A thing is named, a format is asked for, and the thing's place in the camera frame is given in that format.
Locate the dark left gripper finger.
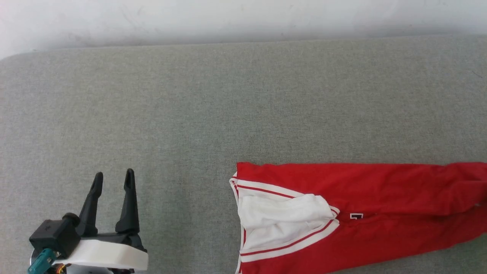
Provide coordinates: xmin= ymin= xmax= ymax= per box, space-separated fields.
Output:
xmin=75 ymin=172 xmax=104 ymax=237
xmin=115 ymin=168 xmax=140 ymax=235

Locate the black cable with teal plug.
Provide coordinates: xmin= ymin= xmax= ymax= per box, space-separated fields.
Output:
xmin=27 ymin=248 xmax=58 ymax=274

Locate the red and white basketball jersey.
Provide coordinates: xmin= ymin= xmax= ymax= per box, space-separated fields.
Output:
xmin=229 ymin=161 xmax=487 ymax=274

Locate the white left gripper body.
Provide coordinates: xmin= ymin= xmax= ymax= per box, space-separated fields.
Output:
xmin=30 ymin=232 xmax=149 ymax=274

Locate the grey fabric sofa cushion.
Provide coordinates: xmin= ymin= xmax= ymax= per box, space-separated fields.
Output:
xmin=0 ymin=34 xmax=487 ymax=274

